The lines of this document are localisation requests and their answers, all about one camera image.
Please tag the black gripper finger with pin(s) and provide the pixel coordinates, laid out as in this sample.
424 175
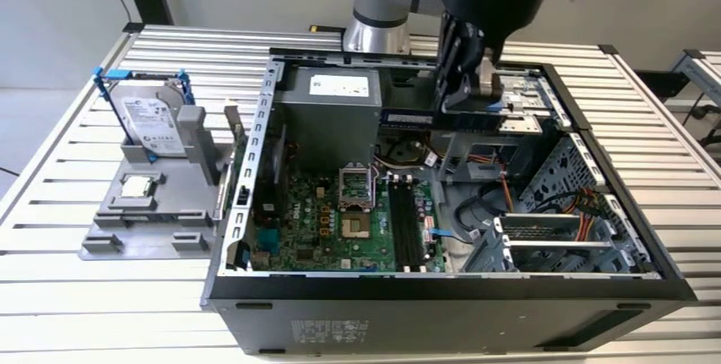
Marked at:
486 81
454 64

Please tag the dark RAM stick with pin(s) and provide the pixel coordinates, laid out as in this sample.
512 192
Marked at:
406 119

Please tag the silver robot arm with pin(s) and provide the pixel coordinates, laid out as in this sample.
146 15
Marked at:
378 1

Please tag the black RAM slot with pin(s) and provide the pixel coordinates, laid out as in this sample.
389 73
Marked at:
419 224
397 224
411 224
405 224

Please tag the grey metal drive cage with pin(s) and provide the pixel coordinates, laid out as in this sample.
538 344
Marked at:
468 148

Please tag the dark round cooler fan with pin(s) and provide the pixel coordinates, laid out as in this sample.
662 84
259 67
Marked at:
403 150

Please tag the black table corner cap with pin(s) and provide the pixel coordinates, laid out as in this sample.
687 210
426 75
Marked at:
134 27
607 48

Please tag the yellow tipped plug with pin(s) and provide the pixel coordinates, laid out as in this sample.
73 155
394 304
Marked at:
315 28

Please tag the grey power supply unit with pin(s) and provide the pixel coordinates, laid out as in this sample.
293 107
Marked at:
327 127

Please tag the black box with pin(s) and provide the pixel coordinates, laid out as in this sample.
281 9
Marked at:
662 83

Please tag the thin metal locking lever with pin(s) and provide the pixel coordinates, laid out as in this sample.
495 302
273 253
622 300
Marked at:
377 188

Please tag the blue data plug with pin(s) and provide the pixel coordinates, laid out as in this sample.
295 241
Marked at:
439 232

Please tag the metal slat side table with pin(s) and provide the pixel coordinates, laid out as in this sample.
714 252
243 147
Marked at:
699 66

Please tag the metal disk bay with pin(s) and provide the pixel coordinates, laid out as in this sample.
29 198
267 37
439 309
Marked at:
542 246

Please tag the CPU socket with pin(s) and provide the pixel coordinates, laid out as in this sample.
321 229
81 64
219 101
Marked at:
355 224

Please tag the green graphics card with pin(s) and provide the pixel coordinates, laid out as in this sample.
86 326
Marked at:
239 140

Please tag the green motherboard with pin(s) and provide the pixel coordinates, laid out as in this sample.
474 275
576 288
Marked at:
305 233

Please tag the blue expansion slot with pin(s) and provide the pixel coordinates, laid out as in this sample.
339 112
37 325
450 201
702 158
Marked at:
270 240

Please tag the hard disk in blue carrier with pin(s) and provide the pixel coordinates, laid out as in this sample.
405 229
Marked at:
150 123

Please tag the grey parts rack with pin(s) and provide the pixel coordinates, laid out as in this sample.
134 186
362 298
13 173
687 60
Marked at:
181 195

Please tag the black PC case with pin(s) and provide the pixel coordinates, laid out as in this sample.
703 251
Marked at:
395 317

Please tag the silver CPU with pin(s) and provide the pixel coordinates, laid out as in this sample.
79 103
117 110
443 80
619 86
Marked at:
137 186

